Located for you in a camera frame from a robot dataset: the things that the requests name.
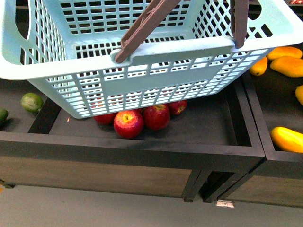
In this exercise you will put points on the yellow mango right edge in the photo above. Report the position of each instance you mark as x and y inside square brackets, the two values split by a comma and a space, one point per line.
[299, 94]

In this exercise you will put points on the dark green avocado edge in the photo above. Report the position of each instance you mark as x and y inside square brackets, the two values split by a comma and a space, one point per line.
[3, 116]

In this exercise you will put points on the red apple left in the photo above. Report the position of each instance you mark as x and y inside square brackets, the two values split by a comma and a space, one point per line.
[106, 119]

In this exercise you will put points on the black apple crate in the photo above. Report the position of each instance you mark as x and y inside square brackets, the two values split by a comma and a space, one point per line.
[210, 146]

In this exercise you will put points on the green avocado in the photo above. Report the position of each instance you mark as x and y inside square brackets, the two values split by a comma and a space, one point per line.
[32, 102]

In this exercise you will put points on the red apple front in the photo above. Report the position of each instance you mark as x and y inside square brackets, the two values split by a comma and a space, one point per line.
[128, 124]

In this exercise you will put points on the red apple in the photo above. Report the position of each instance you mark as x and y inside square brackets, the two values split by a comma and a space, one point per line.
[156, 117]
[106, 119]
[177, 107]
[128, 124]

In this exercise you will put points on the yellow mango top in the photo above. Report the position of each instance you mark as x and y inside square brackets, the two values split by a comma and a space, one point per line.
[284, 51]

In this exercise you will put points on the yellow mango middle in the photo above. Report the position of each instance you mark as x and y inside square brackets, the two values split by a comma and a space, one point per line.
[288, 66]

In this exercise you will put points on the light blue plastic basket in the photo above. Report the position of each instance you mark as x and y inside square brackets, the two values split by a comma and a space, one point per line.
[69, 51]

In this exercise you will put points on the red apple far right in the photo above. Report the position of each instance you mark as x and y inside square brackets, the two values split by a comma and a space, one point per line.
[177, 107]

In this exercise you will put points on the black mango crate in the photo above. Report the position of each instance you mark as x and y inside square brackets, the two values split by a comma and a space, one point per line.
[278, 180]

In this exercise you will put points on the yellow mango front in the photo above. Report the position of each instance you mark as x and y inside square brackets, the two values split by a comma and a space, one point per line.
[287, 139]

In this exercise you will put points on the yellow mango small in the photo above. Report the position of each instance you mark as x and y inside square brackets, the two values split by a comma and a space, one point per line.
[259, 68]

